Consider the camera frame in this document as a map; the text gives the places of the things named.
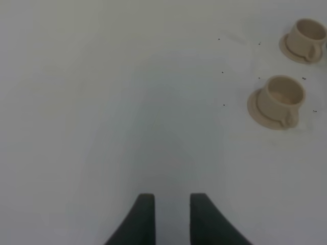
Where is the beige teacup near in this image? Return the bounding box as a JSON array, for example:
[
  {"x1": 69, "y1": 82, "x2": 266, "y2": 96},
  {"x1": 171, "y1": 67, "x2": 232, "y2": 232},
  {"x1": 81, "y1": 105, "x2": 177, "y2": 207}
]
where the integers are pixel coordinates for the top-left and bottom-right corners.
[{"x1": 247, "y1": 75, "x2": 306, "y2": 130}]

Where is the beige teacup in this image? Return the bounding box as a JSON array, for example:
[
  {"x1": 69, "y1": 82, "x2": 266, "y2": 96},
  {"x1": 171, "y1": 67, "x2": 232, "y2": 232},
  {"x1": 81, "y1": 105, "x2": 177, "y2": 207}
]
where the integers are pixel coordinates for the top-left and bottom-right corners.
[
  {"x1": 247, "y1": 75, "x2": 306, "y2": 130},
  {"x1": 279, "y1": 18, "x2": 326, "y2": 64}
]

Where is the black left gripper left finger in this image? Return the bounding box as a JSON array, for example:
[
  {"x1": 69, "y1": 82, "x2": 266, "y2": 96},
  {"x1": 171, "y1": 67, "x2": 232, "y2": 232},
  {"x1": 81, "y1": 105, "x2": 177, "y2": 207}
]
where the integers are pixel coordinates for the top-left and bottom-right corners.
[{"x1": 105, "y1": 193, "x2": 155, "y2": 245}]

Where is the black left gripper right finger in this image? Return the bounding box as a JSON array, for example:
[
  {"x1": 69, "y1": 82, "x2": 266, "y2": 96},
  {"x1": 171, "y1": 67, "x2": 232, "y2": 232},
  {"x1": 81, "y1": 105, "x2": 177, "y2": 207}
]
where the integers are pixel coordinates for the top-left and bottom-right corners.
[{"x1": 190, "y1": 193, "x2": 251, "y2": 245}]

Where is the beige teacup far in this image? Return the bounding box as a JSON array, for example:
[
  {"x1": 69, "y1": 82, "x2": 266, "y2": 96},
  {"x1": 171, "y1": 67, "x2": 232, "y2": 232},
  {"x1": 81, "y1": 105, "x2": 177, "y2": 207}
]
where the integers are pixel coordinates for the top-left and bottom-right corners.
[{"x1": 279, "y1": 18, "x2": 326, "y2": 64}]

